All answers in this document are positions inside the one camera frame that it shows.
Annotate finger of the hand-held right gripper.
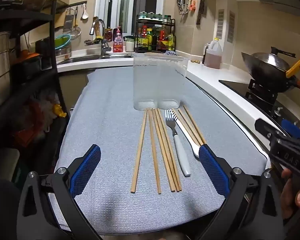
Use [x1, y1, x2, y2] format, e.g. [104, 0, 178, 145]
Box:
[281, 119, 300, 140]
[255, 118, 287, 141]

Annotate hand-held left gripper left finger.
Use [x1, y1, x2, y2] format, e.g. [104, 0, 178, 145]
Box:
[16, 144, 102, 240]

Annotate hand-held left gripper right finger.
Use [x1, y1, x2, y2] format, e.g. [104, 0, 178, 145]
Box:
[198, 143, 285, 240]

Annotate white-handled metal fork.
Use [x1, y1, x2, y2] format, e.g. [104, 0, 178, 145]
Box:
[165, 109, 192, 177]

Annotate set of wooden chopsticks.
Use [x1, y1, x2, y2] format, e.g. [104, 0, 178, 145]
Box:
[130, 106, 207, 194]

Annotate striped white utensil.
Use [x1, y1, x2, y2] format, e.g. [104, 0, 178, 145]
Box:
[169, 108, 201, 159]

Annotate clear plastic container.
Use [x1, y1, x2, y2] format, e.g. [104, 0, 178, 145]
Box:
[132, 52, 190, 111]

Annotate person's right hand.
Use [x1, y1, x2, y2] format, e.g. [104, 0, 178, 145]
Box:
[279, 168, 300, 220]

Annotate black gas stove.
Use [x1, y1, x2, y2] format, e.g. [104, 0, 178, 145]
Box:
[218, 79, 300, 140]

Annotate grey table mat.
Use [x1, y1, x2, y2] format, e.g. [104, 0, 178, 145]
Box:
[49, 66, 272, 235]

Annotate black wok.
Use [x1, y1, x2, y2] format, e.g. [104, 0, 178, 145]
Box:
[241, 52, 300, 93]

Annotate yellow plastic bag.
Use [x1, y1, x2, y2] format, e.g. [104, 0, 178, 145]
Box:
[52, 103, 67, 118]

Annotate steel wok lid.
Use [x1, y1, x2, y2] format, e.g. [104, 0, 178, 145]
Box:
[250, 46, 297, 72]

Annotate yellow-cap oil jug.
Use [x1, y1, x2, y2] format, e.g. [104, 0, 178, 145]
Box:
[204, 37, 222, 69]

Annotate steel kitchen sink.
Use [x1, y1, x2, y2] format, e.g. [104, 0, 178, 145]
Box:
[57, 54, 133, 65]

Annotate steel pot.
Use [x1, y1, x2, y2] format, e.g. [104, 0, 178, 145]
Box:
[55, 46, 72, 58]

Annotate orange bowl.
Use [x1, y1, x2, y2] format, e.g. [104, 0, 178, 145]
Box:
[19, 50, 42, 61]

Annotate black spice rack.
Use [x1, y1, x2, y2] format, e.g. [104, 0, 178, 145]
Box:
[136, 15, 177, 52]

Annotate black shelf rack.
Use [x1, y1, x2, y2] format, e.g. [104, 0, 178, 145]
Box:
[0, 0, 88, 180]

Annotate pink dish soap bottle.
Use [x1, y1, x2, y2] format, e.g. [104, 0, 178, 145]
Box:
[113, 26, 124, 53]

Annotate chrome faucet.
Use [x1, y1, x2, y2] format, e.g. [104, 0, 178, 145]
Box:
[89, 18, 112, 57]

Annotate hanging cleaver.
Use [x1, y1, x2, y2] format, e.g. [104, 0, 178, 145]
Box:
[196, 0, 206, 26]

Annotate hanging mesh strainer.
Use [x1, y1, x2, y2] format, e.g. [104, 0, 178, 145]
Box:
[70, 6, 82, 39]

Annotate row of condiment bottles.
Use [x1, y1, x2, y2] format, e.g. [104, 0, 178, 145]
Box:
[137, 25, 175, 51]

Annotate hanging kitchen tools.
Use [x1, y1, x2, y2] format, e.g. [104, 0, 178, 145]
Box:
[177, 0, 197, 16]

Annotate hanging metal grater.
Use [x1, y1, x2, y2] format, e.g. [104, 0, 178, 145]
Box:
[63, 8, 74, 33]

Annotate hanging white spoon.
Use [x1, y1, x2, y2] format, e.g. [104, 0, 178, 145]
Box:
[80, 3, 89, 20]

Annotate row of green-lid spice jars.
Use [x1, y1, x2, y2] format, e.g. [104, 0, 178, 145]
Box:
[138, 11, 172, 22]

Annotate window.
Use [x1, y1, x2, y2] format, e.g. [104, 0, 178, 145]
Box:
[95, 0, 166, 34]

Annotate yellow-handled spatula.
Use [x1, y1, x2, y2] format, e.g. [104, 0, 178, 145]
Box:
[285, 59, 300, 78]

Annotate wall vent grille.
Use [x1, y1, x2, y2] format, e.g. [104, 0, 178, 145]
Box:
[216, 8, 225, 39]

